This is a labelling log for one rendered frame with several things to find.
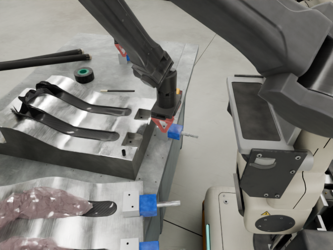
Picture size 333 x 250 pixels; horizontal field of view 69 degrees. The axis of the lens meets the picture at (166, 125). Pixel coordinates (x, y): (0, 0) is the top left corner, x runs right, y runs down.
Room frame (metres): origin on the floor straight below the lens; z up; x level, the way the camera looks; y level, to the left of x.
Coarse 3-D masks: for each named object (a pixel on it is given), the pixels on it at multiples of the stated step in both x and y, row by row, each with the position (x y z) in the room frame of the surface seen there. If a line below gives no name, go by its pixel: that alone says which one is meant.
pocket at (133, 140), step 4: (128, 132) 0.49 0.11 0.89; (132, 132) 0.49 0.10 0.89; (128, 136) 0.49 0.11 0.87; (132, 136) 0.49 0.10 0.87; (136, 136) 0.49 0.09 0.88; (140, 136) 0.48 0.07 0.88; (124, 140) 0.47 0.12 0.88; (128, 140) 0.48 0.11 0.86; (132, 140) 0.48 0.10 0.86; (136, 140) 0.48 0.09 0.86; (140, 140) 0.47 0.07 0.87; (124, 144) 0.46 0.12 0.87; (128, 144) 0.47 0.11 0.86; (132, 144) 0.47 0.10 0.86; (136, 144) 0.47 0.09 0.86; (140, 144) 0.46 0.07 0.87
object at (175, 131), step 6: (162, 126) 0.55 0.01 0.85; (174, 126) 0.56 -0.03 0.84; (180, 126) 0.56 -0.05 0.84; (162, 132) 0.55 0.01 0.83; (168, 132) 0.54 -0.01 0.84; (174, 132) 0.54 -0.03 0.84; (180, 132) 0.54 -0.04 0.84; (186, 132) 0.55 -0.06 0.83; (162, 138) 0.55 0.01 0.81; (174, 138) 0.54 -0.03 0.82
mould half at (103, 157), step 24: (48, 96) 0.60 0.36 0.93; (96, 96) 0.67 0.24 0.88; (120, 96) 0.67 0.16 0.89; (0, 120) 0.57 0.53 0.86; (24, 120) 0.50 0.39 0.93; (72, 120) 0.54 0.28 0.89; (96, 120) 0.55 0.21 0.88; (120, 120) 0.54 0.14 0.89; (0, 144) 0.48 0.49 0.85; (24, 144) 0.46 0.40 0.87; (48, 144) 0.44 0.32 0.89; (72, 144) 0.45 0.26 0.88; (96, 144) 0.45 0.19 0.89; (120, 144) 0.44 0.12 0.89; (144, 144) 0.49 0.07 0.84; (96, 168) 0.41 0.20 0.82; (120, 168) 0.40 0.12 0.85
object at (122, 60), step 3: (123, 51) 1.05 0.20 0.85; (120, 54) 1.03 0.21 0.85; (120, 57) 1.03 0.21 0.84; (123, 57) 1.03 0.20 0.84; (126, 57) 1.04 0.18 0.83; (120, 60) 1.03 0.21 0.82; (123, 60) 1.03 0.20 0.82; (126, 60) 1.03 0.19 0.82; (129, 60) 1.04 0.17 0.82; (120, 63) 1.03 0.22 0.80; (123, 63) 1.03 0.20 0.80; (126, 63) 1.03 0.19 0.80
